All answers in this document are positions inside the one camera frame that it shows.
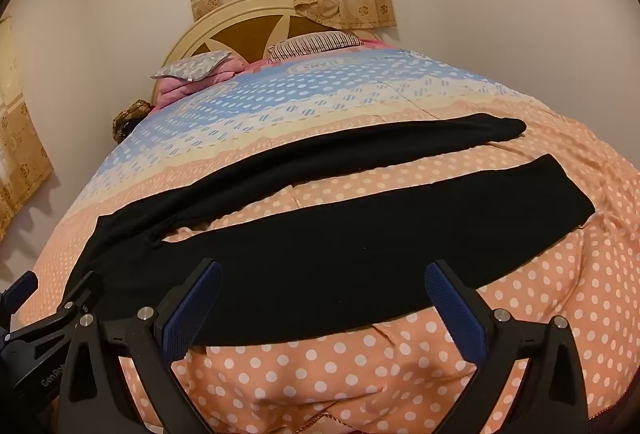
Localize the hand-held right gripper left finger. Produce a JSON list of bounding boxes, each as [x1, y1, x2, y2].
[[59, 259, 223, 434]]

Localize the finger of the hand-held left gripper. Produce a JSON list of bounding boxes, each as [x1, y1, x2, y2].
[[9, 271, 106, 351], [0, 271, 40, 316]]

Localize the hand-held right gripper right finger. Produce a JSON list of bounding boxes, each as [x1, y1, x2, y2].
[[424, 259, 590, 434]]

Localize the black pants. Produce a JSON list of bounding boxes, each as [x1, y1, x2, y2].
[[67, 113, 597, 347]]

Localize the bed with dotted bedspread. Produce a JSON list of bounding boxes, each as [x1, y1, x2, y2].
[[15, 39, 640, 434]]

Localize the beige patterned side curtain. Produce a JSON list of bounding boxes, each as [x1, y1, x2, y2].
[[0, 16, 55, 230]]

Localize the brown patterned bag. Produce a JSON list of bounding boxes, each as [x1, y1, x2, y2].
[[112, 99, 152, 144]]

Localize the pink folded blanket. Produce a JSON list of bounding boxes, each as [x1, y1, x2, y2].
[[156, 55, 248, 107]]

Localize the grey patterned pillow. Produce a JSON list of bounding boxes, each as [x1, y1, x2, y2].
[[151, 51, 232, 81]]

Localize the striped pillow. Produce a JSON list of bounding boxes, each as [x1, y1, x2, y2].
[[267, 31, 363, 62]]

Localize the cream wooden headboard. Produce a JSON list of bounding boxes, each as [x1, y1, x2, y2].
[[150, 0, 351, 107]]

